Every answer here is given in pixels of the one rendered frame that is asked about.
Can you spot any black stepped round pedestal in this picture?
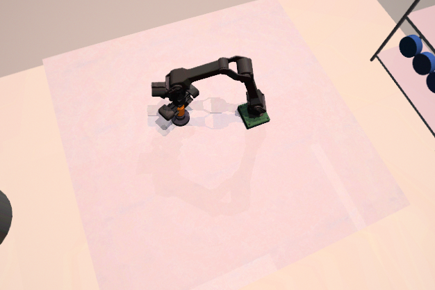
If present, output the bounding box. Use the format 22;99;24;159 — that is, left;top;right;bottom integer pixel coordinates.
171;109;190;127

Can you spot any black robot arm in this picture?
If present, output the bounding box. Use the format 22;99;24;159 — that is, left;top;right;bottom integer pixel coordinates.
151;55;267;118

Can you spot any orange knob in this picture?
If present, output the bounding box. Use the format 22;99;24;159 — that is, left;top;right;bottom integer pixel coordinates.
177;105;185;116

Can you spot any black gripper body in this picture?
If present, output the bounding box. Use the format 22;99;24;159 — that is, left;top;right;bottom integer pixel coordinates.
158;84;199;121

